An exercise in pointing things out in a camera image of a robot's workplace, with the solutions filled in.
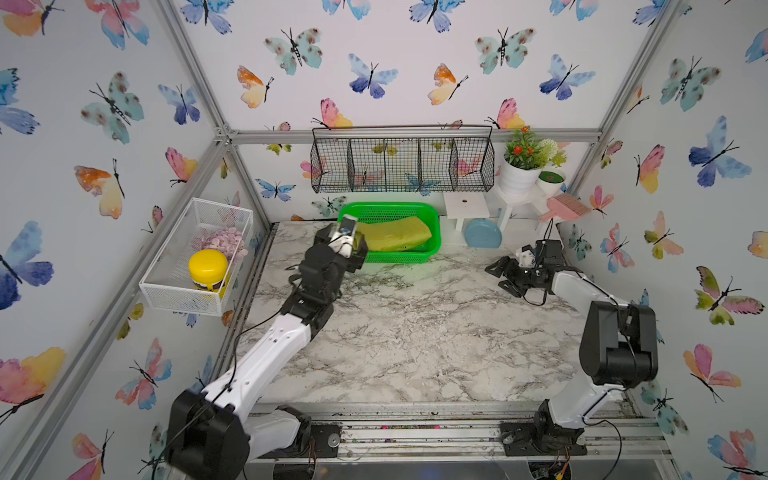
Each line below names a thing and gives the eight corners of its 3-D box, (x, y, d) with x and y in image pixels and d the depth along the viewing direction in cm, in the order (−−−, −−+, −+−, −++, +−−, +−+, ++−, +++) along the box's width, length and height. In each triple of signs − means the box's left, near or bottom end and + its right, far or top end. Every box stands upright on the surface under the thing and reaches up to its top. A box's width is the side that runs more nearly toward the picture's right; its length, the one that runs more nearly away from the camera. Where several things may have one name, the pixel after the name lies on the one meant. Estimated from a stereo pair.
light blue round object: (466, 248, 116) (467, 242, 113) (461, 224, 124) (463, 218, 122) (502, 248, 116) (505, 242, 113) (495, 224, 124) (497, 218, 122)
